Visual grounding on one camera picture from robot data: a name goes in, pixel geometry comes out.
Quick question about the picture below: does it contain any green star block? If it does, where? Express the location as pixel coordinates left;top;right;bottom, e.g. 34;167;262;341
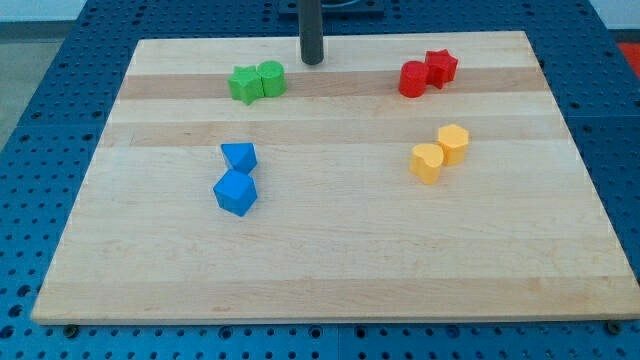
227;66;264;105

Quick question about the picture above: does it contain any red star block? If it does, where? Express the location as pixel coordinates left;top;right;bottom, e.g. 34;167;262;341
425;49;458;89

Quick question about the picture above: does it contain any blue triangle block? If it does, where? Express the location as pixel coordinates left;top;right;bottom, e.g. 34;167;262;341
221;143;257;174

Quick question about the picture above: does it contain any blue cube block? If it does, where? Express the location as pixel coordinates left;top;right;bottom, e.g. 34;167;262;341
213;169;258;217

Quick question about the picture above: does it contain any yellow heart block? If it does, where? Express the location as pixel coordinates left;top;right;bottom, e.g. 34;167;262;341
409;143;444;185

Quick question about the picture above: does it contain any light wooden board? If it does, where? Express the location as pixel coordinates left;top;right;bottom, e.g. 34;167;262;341
31;31;639;325

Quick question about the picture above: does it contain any green cylinder block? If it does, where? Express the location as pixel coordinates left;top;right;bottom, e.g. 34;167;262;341
257;60;286;97

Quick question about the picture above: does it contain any red cylinder block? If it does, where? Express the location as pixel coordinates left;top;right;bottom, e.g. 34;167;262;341
398;60;428;98

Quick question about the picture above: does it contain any yellow hexagon block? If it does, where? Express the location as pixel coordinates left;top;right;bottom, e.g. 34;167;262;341
438;124;469;166

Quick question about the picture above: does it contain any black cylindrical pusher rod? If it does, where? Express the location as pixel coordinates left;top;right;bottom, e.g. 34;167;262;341
297;0;324;65

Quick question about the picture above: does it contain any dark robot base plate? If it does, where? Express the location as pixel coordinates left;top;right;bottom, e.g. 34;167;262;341
275;0;385;18

